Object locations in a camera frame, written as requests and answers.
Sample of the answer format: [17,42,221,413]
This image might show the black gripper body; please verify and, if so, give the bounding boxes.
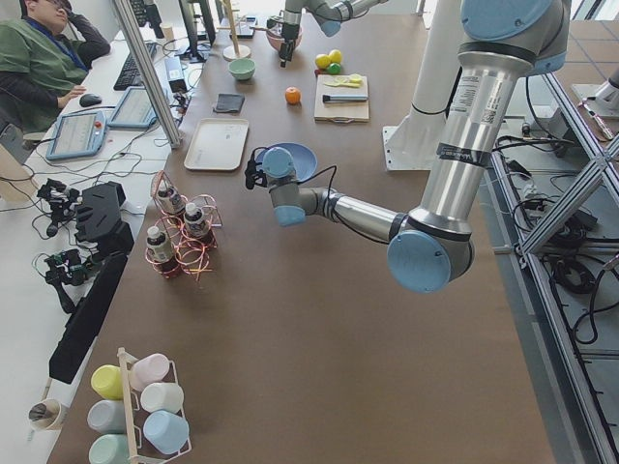
[244,148,267,189]
[267,16,300,41]

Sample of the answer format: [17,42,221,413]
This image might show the orange fruit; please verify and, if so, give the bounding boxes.
[284,86,302,105]

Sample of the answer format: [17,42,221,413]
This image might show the blue plate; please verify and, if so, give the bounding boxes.
[255,142,317,182]

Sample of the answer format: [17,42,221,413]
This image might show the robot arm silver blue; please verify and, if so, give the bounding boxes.
[245,1,571,293]
[274,0,385,68]

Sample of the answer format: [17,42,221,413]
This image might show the pink bowl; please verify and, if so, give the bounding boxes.
[266,23,303,51]

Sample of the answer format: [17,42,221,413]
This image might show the yellow lemon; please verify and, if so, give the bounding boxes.
[328,49,342,64]
[314,54,332,70]

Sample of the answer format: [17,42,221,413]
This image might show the green bowl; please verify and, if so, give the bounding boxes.
[228,58,255,81]

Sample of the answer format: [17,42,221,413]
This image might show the beige rectangular tray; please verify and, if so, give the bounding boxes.
[184,118,249,171]

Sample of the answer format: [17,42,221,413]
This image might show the green lime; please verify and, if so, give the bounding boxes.
[326,63,341,75]

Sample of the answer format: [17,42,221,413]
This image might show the wooden mug tree stand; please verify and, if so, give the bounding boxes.
[219,0,251,62]

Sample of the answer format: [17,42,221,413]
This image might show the yellow peeled fruit slices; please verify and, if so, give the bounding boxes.
[323,73,364,88]

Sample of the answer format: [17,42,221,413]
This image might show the dark drink bottle middle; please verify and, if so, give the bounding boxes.
[184,202,209,240]

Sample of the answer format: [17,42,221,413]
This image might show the dark drink bottle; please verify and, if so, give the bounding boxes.
[184,202,209,240]
[157,185,184,215]
[146,225,177,274]

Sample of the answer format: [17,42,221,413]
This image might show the wooden cutting board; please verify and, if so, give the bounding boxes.
[313,73,369,123]

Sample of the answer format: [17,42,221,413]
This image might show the dark folded cloth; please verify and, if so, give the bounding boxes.
[213,93,245,114]

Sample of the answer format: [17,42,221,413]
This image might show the dark drink bottle back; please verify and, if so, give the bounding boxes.
[157,185,184,215]

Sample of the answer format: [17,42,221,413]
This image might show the dark drink bottle front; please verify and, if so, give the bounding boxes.
[146,225,177,274]

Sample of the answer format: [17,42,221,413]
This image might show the blue teach pendant back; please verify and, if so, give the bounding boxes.
[107,87,156,131]

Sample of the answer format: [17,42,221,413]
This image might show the blue teach pendant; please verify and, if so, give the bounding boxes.
[107,87,156,131]
[45,111,106,161]

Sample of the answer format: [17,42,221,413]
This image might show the black keyboard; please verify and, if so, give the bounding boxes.
[113,42,158,91]

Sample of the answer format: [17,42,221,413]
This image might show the black computer mouse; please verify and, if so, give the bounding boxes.
[78,94,103,108]

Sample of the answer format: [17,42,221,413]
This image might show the blue teach pendant front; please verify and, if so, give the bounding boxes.
[45,111,106,161]

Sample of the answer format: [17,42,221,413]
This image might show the pink cup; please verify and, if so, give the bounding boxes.
[129,353,169,392]

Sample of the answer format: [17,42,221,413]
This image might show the white cup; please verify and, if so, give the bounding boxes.
[140,382,185,414]

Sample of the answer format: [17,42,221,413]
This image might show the seated person green shirt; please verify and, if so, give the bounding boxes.
[1,1,111,134]

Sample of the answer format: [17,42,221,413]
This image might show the yellow cup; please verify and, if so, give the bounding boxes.
[91,364,123,400]

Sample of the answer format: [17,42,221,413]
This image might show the black long bar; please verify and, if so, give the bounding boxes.
[48,252,128,385]

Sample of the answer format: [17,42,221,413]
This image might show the blue cup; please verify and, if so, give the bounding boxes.
[142,410,190,454]

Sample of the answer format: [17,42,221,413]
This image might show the grey cup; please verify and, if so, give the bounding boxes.
[87,399,126,434]

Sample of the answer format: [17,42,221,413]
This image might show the mint green cup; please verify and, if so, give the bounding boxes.
[88,434,130,464]

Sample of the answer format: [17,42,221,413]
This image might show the paper cup with utensils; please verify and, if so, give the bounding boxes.
[28,398,65,431]

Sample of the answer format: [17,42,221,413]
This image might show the black handled knife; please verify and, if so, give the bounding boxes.
[322,94,368,103]

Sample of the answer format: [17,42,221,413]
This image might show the copper wire bottle basket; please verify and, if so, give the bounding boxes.
[144,170,222,280]

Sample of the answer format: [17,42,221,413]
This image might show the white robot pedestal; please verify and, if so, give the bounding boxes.
[383,0,464,171]

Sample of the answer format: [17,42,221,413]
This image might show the black plastic mount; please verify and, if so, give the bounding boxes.
[75,181,134,256]

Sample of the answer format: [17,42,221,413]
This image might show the aluminium frame post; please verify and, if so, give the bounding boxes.
[111,0,182,149]

